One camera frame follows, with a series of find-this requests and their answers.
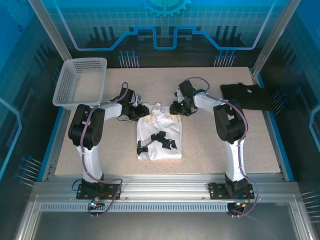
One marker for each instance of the white t-shirt with black print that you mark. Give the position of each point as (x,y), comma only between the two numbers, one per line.
(162,125)

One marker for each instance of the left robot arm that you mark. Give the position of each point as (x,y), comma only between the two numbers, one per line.
(93,162)

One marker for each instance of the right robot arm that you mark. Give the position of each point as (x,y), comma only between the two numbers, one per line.
(235,162)

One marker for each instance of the black folded t-shirt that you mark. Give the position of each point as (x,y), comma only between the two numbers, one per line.
(247,98)

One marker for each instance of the white perforated plastic basket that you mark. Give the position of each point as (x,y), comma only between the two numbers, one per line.
(63,85)

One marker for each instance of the small LED connector board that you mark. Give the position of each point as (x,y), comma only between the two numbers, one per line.
(94,203)
(236,205)

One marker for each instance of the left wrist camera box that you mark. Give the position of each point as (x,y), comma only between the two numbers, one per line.
(137,100)

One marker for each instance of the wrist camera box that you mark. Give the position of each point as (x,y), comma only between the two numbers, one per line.
(137,100)
(177,91)

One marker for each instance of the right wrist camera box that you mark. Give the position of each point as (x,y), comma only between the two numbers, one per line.
(177,91)

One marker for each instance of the aluminium rail beam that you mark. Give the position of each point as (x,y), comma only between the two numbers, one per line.
(162,186)

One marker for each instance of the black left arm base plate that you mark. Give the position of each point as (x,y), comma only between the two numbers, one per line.
(110,193)

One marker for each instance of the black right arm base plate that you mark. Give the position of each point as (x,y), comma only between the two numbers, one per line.
(217,192)

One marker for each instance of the aluminium lower frame panel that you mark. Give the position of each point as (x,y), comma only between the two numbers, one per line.
(162,227)

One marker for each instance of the aluminium frame post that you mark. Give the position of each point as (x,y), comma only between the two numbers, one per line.
(50,27)
(278,25)

